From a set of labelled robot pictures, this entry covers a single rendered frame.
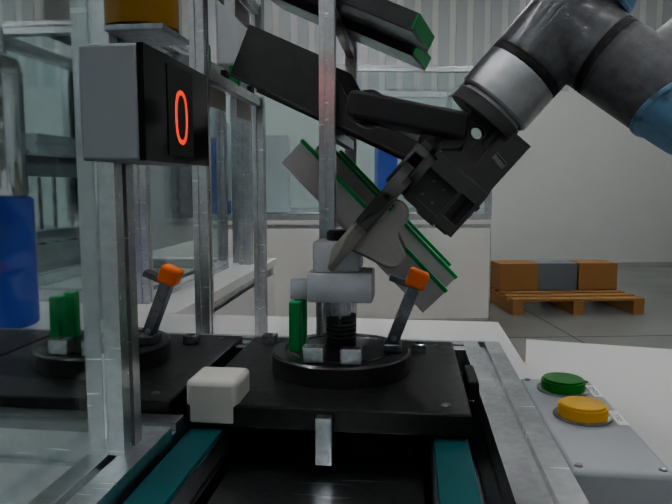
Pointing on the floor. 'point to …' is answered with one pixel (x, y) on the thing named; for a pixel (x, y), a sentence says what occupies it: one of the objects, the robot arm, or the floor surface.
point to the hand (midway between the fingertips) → (336, 252)
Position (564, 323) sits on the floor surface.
